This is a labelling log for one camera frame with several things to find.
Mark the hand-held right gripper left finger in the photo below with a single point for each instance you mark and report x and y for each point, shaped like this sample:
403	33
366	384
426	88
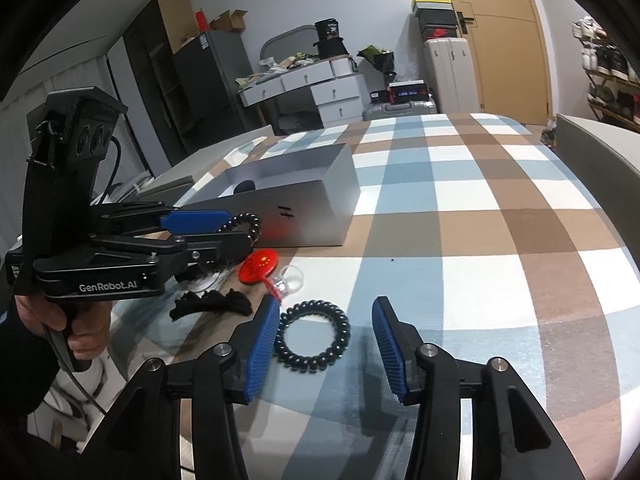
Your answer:
262	347

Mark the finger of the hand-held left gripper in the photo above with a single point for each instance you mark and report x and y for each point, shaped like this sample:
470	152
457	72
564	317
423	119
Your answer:
220	246
195	221

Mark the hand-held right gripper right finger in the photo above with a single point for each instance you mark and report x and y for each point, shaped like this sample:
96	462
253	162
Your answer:
392	352

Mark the white round lid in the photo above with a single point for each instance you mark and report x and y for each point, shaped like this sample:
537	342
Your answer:
257	266

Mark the grey cardboard box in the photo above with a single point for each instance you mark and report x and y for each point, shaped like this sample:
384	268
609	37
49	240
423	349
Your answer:
310	210

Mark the person's left forearm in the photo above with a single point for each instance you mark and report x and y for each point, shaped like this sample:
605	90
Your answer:
25	375

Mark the person's left hand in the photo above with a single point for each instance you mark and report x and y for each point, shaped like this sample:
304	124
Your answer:
87	332

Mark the grey nightstand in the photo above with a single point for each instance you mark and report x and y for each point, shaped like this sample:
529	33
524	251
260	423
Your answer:
595	160
200	170

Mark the dark grey fridge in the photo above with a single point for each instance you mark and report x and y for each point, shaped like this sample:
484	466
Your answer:
210	90

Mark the plaid blanket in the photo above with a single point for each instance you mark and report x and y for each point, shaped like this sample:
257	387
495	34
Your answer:
475	240

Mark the dark wardrobe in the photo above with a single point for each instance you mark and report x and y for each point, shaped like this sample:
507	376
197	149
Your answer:
150	75

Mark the white dressing table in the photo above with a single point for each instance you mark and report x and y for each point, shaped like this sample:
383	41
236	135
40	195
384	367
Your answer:
320	90

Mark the grey framed mirror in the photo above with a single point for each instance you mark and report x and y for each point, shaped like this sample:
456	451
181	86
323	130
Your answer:
285	45

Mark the red packet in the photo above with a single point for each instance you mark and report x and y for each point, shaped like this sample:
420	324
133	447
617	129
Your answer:
201	21

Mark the open cardboard box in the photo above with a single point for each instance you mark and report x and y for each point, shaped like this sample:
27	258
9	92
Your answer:
227	21

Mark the small black box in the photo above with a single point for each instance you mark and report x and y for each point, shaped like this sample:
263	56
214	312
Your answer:
377	98

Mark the silver suitcase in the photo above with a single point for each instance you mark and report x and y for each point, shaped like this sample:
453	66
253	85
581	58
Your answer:
395	110

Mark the black bucket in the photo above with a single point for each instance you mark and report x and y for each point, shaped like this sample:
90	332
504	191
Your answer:
330	40

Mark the black and red box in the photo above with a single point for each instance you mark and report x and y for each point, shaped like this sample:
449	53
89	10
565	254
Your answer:
407	92

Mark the dark wrapped bouquet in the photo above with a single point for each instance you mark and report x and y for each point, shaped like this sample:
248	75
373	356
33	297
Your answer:
377	60

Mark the shoes on floor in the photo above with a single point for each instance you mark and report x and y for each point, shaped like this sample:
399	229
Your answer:
549	132

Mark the white upright suitcase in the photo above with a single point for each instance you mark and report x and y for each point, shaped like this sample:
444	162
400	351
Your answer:
450	75

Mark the black shoe box red logo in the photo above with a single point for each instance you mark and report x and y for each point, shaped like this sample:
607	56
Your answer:
439	33

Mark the yellow shoe box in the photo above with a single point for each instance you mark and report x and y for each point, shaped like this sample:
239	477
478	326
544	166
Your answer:
430	2

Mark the wooden door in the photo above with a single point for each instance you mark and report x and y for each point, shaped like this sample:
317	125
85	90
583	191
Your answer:
500	45

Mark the wooden shoe rack with shoes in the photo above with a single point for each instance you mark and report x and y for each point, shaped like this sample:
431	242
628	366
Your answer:
607	57

